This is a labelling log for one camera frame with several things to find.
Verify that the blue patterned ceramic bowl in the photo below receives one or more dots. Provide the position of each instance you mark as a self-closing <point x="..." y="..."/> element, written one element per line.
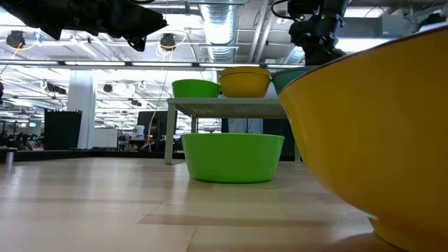
<point x="285" y="78"/>

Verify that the yellow patterned ceramic bowl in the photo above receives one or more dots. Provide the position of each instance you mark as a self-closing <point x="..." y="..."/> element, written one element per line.
<point x="245" y="85"/>
<point x="367" y="140"/>
<point x="245" y="69"/>

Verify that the green plastic bowl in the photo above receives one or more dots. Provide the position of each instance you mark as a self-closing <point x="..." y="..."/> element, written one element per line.
<point x="231" y="157"/>
<point x="195" y="89"/>

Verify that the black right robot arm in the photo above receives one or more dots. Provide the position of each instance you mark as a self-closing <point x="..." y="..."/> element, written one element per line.
<point x="332" y="7"/>

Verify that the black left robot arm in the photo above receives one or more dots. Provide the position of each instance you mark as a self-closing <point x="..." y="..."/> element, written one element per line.
<point x="52" y="14"/>

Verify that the long ceiling light strip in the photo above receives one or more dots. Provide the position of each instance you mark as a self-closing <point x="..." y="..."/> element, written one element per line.
<point x="105" y="63"/>

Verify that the white building pillar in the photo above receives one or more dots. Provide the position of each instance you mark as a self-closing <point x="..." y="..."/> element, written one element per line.
<point x="82" y="108"/>

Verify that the white bucket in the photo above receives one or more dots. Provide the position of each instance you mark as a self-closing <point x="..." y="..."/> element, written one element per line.
<point x="139" y="132"/>

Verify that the black partition panel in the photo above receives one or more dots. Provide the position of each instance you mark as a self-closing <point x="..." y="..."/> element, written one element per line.
<point x="280" y="140"/>

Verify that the pale green perforated metal shelf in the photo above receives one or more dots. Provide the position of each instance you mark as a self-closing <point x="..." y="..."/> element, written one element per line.
<point x="224" y="105"/>

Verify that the black cabinet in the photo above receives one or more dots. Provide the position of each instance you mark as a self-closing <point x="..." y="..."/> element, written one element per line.
<point x="63" y="129"/>

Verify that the silver ventilation duct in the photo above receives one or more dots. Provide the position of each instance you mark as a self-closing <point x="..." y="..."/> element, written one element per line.
<point x="218" y="31"/>

